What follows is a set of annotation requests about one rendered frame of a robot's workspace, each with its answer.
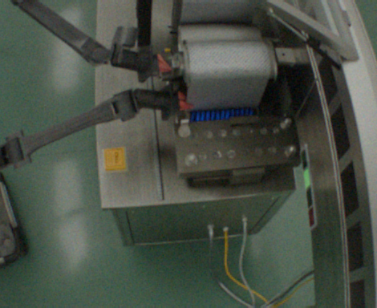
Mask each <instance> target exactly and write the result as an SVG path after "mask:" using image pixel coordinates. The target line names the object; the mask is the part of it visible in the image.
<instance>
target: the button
mask: <svg viewBox="0 0 377 308"><path fill-rule="evenodd" d="M103 155H104V167H105V171H111V170H120V169H125V168H126V167H125V157H124V148H108V149H104V150H103Z"/></svg>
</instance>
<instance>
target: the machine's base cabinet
mask: <svg viewBox="0 0 377 308"><path fill-rule="evenodd" d="M292 195H293V192H291V193H283V194H282V195H274V196H265V197H259V198H249V199H240V200H231V201H223V202H215V203H206V204H196V205H179V206H169V207H161V208H152V209H149V208H143V209H126V210H123V209H119V210H112V211H111V212H112V216H113V217H114V218H115V221H116V225H117V229H118V231H119V235H120V239H121V241H122V242H123V245H124V246H125V247H127V246H133V245H137V246H142V245H164V244H172V243H181V242H198V241H207V240H209V230H208V229H207V226H208V225H214V229H213V239H222V238H225V232H224V231H223V228H224V227H227V228H228V231H226V232H227V238H230V237H241V236H244V223H243V222H242V219H244V218H247V219H248V221H247V222H246V232H247V234H246V235H253V234H254V235H255V234H258V233H259V232H260V231H261V230H262V229H263V228H264V226H265V225H266V224H267V223H268V222H269V221H270V220H271V219H272V218H273V217H274V215H275V214H276V212H277V211H278V210H279V209H280V208H281V207H282V206H283V205H284V204H285V203H286V202H287V201H288V200H289V199H290V197H291V196H292Z"/></svg>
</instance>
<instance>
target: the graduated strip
mask: <svg viewBox="0 0 377 308"><path fill-rule="evenodd" d="M153 81H154V78H153V77H149V78H148V81H147V86H148V90H151V91H154V86H153ZM149 110H150V118H149V119H150V128H151V137H152V154H153V162H154V172H155V180H156V187H157V197H158V201H164V185H163V177H162V168H161V159H160V143H159V135H158V127H157V118H156V109H151V108H149Z"/></svg>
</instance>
